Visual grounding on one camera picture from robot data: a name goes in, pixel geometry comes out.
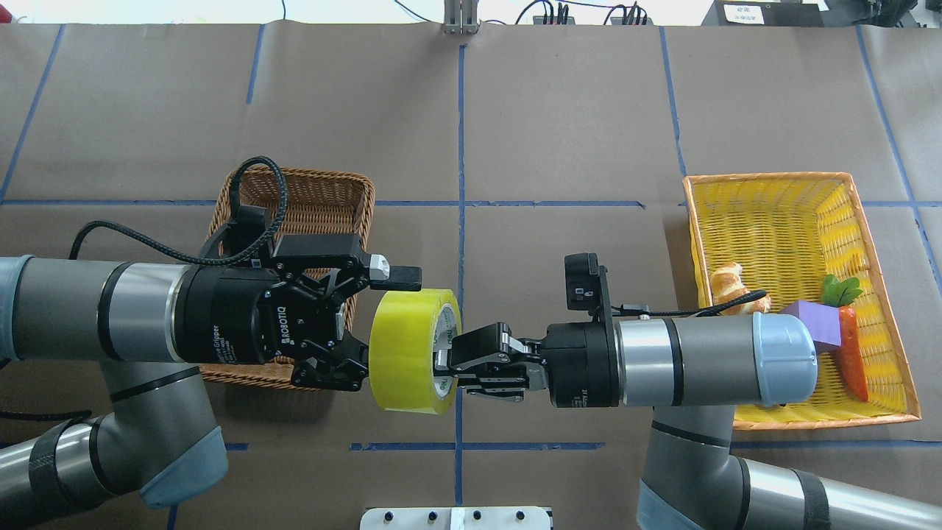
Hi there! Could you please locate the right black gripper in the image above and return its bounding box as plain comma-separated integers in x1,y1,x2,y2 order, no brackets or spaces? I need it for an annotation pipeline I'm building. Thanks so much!
450,322,619,407

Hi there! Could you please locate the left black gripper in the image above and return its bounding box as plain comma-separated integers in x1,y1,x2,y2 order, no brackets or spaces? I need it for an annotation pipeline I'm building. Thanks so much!
176,236,422,390

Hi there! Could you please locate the yellow tape roll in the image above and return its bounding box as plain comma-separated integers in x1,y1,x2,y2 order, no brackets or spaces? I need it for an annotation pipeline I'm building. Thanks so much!
368,289,461,416

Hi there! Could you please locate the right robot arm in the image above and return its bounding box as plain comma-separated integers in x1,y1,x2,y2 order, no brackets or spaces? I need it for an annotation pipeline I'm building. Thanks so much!
433,314,940,529

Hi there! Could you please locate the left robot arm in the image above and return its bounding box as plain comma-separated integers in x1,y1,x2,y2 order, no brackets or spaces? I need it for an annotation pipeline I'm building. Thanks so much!
2,234,422,529

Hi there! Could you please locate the brown wicker basket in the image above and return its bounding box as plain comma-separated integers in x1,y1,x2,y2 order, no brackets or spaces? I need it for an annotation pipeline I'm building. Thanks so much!
199,166,375,390

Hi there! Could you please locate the yellow woven basket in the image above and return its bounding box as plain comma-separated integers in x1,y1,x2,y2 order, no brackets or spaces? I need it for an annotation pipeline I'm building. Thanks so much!
684,172,922,431

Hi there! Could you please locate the toy croissant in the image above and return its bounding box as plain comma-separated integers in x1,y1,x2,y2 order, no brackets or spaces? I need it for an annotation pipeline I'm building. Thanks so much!
710,262,773,316

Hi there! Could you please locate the purple foam cube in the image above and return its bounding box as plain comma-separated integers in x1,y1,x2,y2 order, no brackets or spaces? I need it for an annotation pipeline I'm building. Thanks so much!
779,300,843,353

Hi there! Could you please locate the orange toy carrot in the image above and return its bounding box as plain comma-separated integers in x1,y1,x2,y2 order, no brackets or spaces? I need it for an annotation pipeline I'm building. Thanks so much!
821,275,869,403

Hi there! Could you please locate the black power strip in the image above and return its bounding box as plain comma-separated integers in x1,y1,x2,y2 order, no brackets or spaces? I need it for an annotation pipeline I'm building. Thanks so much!
516,1,655,27

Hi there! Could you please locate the black box with label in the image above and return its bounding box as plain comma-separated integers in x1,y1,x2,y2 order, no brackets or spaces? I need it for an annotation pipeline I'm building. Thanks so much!
701,1,824,27

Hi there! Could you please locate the left black braided cable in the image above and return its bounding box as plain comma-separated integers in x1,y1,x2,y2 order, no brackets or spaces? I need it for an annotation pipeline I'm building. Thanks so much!
69,156,288,267

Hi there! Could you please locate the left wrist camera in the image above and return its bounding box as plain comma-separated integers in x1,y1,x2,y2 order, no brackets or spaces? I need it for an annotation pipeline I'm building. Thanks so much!
199,205,273,268

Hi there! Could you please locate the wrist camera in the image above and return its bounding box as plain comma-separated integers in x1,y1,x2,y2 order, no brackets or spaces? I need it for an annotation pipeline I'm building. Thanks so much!
199,205,273,268
563,252,612,322

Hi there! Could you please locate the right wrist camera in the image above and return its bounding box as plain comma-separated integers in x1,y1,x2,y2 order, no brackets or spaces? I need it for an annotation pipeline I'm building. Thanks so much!
563,252,612,322

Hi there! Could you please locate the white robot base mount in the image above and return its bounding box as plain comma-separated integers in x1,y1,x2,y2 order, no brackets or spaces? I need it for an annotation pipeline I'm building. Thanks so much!
359,506,554,529

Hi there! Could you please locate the right black cable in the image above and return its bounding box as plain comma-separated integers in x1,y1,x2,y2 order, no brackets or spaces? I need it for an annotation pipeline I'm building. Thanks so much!
612,290,768,319

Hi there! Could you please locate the grey metal bracket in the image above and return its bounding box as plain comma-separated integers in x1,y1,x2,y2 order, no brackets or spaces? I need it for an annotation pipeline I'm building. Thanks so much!
442,0,481,35

